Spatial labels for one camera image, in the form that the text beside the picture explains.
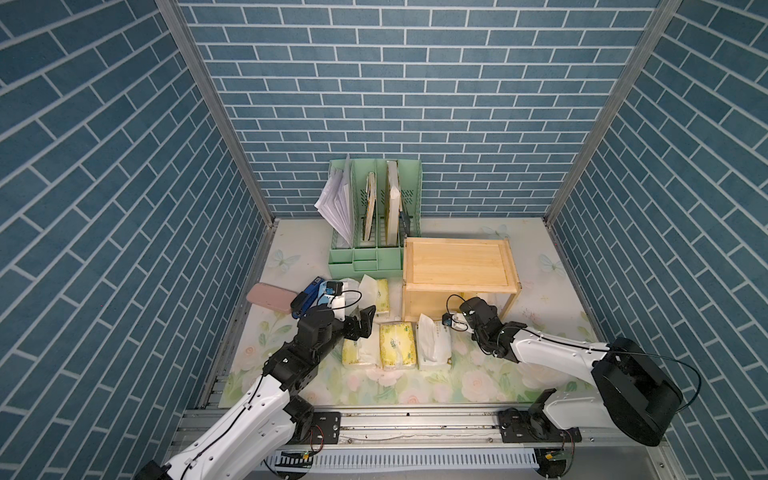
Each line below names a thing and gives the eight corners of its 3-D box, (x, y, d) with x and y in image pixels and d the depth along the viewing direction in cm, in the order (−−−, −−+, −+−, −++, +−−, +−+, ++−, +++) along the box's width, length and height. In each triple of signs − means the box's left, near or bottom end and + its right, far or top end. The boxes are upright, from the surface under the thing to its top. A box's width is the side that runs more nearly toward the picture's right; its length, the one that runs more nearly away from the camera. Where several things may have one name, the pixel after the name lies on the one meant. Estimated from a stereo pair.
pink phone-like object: (247, 306, 99) (241, 299, 96) (258, 287, 104) (254, 280, 101) (288, 314, 97) (284, 308, 94) (298, 295, 102) (295, 288, 99)
